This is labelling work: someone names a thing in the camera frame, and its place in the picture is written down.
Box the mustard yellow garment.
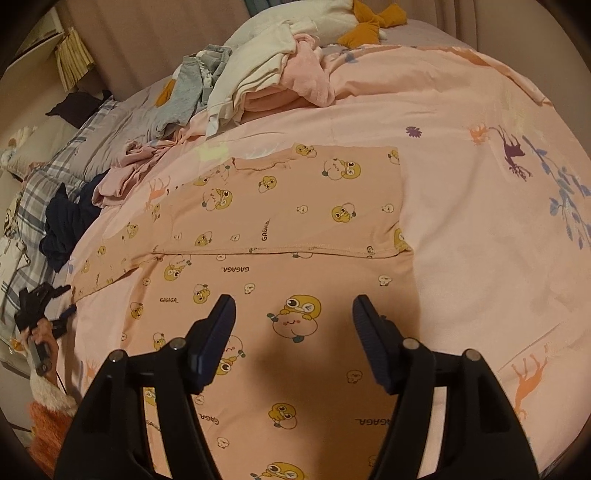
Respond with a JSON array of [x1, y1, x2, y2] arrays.
[[339, 0, 409, 47]]

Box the navy blue garment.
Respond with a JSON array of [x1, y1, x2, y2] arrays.
[[39, 175, 109, 273]]

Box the pile of light clothes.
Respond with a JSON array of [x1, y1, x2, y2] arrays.
[[78, 18, 467, 181]]

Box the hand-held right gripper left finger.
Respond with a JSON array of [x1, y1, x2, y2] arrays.
[[54, 294, 238, 480]]

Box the cartoon print pillow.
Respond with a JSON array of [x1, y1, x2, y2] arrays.
[[0, 124, 79, 181]]

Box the pink cartoon print shirt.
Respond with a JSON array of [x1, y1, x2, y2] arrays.
[[69, 143, 419, 480]]

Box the pink fleece garment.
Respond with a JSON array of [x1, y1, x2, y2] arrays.
[[242, 32, 338, 114]]

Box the dark cloth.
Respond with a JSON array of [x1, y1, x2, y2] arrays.
[[46, 91, 114, 127]]

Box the white shelf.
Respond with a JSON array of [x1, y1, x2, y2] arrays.
[[7, 18, 70, 95]]

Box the grey garment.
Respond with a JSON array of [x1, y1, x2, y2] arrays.
[[152, 44, 234, 139]]

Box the light pink small garment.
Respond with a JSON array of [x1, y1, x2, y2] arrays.
[[92, 141, 185, 208]]

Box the plaid bed sheet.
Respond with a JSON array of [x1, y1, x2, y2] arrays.
[[0, 97, 121, 356]]

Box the cream white garment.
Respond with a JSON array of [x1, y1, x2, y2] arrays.
[[205, 0, 356, 136]]

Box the person's left forearm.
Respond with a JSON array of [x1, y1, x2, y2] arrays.
[[28, 374, 86, 469]]

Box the pink deer print blanket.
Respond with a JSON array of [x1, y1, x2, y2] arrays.
[[60, 44, 591, 480]]

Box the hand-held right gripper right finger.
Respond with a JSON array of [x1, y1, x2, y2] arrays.
[[352, 294, 541, 480]]

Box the stack of yellow books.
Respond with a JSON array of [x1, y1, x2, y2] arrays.
[[54, 28, 95, 90]]

